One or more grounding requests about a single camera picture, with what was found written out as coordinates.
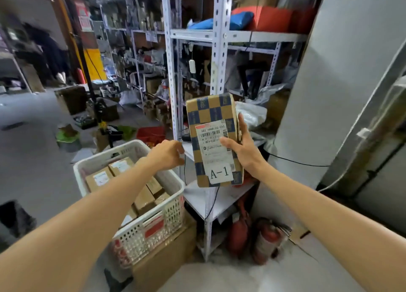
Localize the grey metal shelf rack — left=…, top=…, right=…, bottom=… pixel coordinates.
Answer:
left=99, top=0, right=169, bottom=118

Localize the white metal shelf rack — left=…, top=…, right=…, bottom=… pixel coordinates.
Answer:
left=160, top=0, right=309, bottom=263

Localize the blue checkered cardboard box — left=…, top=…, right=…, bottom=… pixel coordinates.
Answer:
left=185, top=93, right=244, bottom=188

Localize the green plastic item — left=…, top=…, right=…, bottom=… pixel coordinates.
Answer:
left=55, top=124, right=82, bottom=144

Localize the red fire extinguisher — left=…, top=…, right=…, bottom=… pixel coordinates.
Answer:
left=226, top=199, right=252, bottom=257
left=252, top=217, right=287, bottom=266

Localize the dark brown box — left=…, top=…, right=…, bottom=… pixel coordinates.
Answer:
left=54, top=85, right=88, bottom=115

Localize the white plastic basket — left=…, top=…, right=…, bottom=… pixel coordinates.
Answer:
left=73, top=140, right=186, bottom=269

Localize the red plastic basket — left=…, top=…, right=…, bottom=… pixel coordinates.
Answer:
left=136, top=126, right=166, bottom=147

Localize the person's left hand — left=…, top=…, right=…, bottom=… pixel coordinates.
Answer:
left=147, top=140, right=185, bottom=172

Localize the black tripod stand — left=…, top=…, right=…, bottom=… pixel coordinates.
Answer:
left=70, top=32, right=124, bottom=149

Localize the person's left forearm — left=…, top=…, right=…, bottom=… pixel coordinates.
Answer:
left=0, top=157, right=156, bottom=292

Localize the large brown cardboard box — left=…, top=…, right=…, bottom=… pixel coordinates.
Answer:
left=131, top=218, right=197, bottom=292

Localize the black bin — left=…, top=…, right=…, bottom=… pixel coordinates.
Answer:
left=0, top=200, right=37, bottom=240

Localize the black cable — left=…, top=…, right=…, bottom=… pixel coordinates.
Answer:
left=263, top=152, right=331, bottom=168

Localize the red box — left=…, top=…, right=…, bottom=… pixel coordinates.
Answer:
left=232, top=6, right=315, bottom=34

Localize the blue plastic bag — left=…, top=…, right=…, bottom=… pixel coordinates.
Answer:
left=187, top=11, right=255, bottom=31

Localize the pile of small cardboard boxes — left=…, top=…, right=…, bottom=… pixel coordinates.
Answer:
left=85, top=157, right=172, bottom=229

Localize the person's right forearm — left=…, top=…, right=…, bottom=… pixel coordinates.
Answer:
left=252, top=162, right=406, bottom=292

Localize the person's right hand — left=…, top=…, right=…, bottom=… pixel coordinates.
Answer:
left=219, top=112, right=271, bottom=179

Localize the white plastic bag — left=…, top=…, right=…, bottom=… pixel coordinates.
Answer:
left=235, top=101, right=268, bottom=131

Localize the yellow board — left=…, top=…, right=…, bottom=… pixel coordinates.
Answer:
left=84, top=48, right=107, bottom=82

